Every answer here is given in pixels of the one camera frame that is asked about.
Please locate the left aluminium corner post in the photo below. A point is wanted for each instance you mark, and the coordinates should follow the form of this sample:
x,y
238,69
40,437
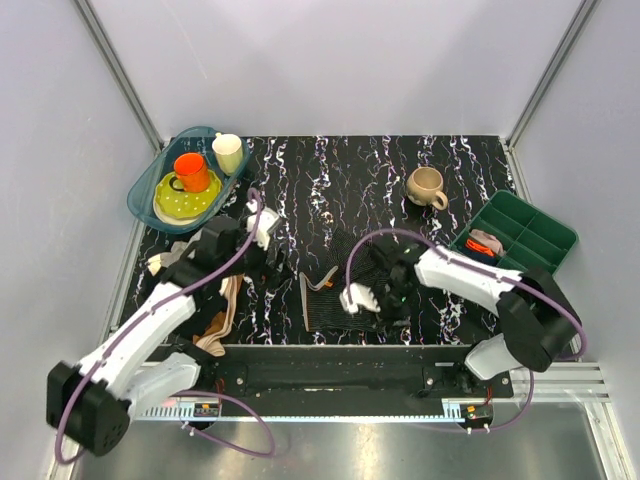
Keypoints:
x,y
99,36

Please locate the right aluminium corner post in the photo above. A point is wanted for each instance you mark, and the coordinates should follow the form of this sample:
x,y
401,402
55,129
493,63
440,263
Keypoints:
x,y
560,55

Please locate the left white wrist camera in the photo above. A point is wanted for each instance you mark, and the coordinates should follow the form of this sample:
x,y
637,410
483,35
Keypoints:
x,y
266,224

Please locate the orange mug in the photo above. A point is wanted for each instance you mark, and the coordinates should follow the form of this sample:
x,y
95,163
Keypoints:
x,y
191,174

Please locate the rolled pink-beige underwear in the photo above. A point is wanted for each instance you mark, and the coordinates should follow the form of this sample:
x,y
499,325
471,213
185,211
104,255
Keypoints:
x,y
487,240

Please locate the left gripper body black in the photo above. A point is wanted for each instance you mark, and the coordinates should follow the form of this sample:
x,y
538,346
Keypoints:
x,y
259,270

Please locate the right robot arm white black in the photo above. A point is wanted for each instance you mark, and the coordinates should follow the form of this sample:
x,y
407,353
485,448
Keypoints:
x,y
537,322

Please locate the aluminium frame rail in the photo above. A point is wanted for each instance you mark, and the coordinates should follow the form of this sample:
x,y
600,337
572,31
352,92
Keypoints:
x,y
563,382

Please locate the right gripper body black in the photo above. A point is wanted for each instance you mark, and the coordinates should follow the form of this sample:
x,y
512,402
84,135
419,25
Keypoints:
x,y
394,301

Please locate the black underwear in pile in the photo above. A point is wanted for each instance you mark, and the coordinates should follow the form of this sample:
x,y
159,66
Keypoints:
x,y
202,318

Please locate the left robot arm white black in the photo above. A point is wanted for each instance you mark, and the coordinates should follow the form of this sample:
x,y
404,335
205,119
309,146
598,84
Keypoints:
x,y
94,400

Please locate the green compartment organizer box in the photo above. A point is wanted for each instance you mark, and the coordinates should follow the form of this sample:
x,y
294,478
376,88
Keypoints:
x,y
529,236

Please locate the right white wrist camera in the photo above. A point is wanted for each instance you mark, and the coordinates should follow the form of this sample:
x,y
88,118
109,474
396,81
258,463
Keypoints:
x,y
356,297

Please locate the aluminium corner post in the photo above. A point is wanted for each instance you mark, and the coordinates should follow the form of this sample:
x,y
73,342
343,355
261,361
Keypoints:
x,y
560,55
99,36

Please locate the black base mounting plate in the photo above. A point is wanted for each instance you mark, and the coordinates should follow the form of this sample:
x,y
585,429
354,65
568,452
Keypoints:
x,y
346,381

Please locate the cream cup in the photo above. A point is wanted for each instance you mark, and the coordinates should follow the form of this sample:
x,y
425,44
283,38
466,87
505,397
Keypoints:
x,y
228,150

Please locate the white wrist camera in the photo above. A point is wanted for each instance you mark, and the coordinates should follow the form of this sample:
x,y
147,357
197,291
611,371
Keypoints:
x,y
356,297
266,224

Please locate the yellow-green dotted plate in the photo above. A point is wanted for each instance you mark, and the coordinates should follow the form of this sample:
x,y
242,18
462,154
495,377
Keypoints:
x,y
178,207

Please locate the rolled orange-navy underwear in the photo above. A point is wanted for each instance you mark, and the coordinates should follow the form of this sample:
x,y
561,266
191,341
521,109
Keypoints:
x,y
479,248

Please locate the teal plastic tub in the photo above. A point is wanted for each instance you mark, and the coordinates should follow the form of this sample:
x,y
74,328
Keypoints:
x,y
192,140

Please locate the beige ceramic mug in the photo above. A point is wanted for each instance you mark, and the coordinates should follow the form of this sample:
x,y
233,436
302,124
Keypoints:
x,y
424,188

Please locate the tan beige underwear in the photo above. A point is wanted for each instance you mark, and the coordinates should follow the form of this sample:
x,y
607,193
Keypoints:
x,y
222,323

